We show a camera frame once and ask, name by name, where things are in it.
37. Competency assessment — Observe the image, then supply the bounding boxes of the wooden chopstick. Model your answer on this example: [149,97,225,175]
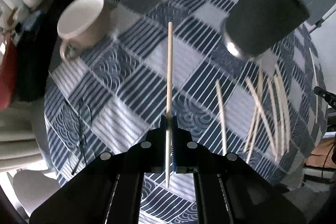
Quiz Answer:
[215,79,227,156]
[309,47,318,123]
[165,22,173,188]
[243,69,263,164]
[266,77,279,161]
[245,77,278,160]
[273,64,291,155]

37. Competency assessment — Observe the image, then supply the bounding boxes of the wooden chopstick on table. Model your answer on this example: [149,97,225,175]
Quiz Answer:
[266,77,279,161]
[245,77,278,160]
[273,64,291,155]
[243,69,263,164]
[215,79,227,156]

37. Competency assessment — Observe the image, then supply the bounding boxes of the blue patterned tablecloth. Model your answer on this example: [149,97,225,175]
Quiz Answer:
[44,0,327,223]

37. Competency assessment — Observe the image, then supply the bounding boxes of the beige ceramic mug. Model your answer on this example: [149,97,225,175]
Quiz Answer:
[57,0,110,61]

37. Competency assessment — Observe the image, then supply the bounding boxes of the black metal utensil cup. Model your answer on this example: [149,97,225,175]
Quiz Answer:
[221,0,310,60]

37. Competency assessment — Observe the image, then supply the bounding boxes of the red object at left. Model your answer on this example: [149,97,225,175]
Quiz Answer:
[0,32,17,110]

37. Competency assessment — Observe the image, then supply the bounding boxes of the black wire eyeglasses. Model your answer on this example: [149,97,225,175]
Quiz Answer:
[68,99,96,176]

